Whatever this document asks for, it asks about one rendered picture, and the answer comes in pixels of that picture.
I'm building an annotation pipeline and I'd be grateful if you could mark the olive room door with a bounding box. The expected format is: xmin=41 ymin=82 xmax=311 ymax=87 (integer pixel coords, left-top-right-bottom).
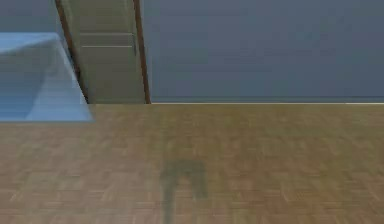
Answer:
xmin=54 ymin=0 xmax=152 ymax=105

